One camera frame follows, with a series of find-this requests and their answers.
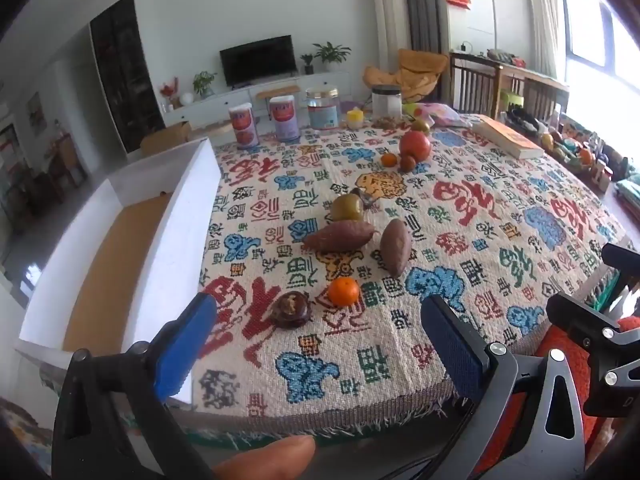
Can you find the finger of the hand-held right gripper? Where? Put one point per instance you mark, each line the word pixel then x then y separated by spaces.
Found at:
pixel 620 260
pixel 575 316

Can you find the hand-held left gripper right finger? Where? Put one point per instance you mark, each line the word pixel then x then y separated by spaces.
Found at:
pixel 452 355

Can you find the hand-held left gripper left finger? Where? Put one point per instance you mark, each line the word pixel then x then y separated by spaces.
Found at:
pixel 185 350

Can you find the dark brown mangosteen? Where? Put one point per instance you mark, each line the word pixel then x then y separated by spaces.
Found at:
pixel 290 308

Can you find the brown sweet potato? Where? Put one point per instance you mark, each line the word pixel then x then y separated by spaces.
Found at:
pixel 396 246
pixel 339 236

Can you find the small orange mandarin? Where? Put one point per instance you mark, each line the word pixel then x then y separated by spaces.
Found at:
pixel 389 159
pixel 344 291

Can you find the white cardboard box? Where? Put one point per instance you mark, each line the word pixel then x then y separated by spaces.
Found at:
pixel 185 220

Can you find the yellow-green pear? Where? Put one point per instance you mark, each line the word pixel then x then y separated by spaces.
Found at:
pixel 346 206

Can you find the small dark red fruit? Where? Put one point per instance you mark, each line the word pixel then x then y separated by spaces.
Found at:
pixel 407 162

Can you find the large red apple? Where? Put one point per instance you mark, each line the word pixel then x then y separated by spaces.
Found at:
pixel 415 145

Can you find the green yellow apple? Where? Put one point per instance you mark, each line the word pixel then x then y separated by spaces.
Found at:
pixel 420 125

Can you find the person's left hand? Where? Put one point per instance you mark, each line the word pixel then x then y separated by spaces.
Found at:
pixel 265 457

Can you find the red knit cloth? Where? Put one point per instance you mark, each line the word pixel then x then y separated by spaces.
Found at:
pixel 535 342

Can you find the folded green cloth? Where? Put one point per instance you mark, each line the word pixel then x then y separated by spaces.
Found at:
pixel 629 180

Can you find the row of colourful toys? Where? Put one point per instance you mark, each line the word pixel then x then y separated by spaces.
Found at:
pixel 575 150

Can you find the printed woven blanket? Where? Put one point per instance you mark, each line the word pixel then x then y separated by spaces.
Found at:
pixel 450 210

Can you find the thick orange-covered book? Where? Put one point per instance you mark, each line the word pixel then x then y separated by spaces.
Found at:
pixel 507 136

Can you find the black bag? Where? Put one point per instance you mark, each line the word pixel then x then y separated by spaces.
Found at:
pixel 522 115

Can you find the floral sofa cover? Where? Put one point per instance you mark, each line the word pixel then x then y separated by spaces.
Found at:
pixel 20 425

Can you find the brown cardboard box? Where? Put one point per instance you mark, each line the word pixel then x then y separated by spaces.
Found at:
pixel 165 137

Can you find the bright window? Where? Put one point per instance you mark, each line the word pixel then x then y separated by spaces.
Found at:
pixel 600 35

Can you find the dining table with chairs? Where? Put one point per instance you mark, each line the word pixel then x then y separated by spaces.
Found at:
pixel 60 160

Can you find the pink can with orange picture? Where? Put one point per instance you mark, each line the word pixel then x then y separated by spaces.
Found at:
pixel 243 125

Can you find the pink and green snack bag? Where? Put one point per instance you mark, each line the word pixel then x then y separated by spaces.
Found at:
pixel 440 112

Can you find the pile of clothes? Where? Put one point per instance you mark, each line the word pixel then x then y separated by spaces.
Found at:
pixel 502 56

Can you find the pile of brown nuts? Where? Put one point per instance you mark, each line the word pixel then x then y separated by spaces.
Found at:
pixel 386 122

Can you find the white television cabinet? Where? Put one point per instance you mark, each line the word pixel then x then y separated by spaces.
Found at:
pixel 215 102

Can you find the white globe lamp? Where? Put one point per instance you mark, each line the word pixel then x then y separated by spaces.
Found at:
pixel 186 99

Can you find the pink can with purple label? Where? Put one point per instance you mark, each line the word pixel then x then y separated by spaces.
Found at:
pixel 284 119

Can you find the small yellow bottle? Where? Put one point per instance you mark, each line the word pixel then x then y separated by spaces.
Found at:
pixel 354 119

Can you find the white sheer curtain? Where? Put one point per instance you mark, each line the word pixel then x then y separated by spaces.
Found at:
pixel 542 15

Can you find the vase of red flowers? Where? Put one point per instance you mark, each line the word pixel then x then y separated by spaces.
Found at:
pixel 170 91

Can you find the clear jar with black lid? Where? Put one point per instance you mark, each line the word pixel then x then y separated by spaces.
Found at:
pixel 386 101

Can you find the potted green plant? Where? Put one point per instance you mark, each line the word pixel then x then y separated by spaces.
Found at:
pixel 205 82

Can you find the small wooden stool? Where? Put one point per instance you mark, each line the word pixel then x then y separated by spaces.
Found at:
pixel 280 91

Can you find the clear jar with gold lid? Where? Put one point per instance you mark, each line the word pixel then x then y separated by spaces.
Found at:
pixel 322 108

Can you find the chair with orange cushion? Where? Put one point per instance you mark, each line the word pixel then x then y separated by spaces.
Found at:
pixel 410 75

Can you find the tall black glass cabinet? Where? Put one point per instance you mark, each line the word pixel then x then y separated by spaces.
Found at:
pixel 120 70

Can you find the black flat television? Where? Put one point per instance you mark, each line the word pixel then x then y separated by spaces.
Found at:
pixel 257 60

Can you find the small dark-potted plant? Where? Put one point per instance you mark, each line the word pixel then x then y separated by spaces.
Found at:
pixel 307 62

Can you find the grey curtain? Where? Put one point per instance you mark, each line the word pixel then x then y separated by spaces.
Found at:
pixel 425 5

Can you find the large leafy potted plant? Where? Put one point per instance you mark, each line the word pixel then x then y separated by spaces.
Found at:
pixel 331 54

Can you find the white standing air conditioner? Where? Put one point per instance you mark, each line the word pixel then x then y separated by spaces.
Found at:
pixel 387 25

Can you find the framed wall picture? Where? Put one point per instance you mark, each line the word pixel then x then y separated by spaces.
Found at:
pixel 36 112

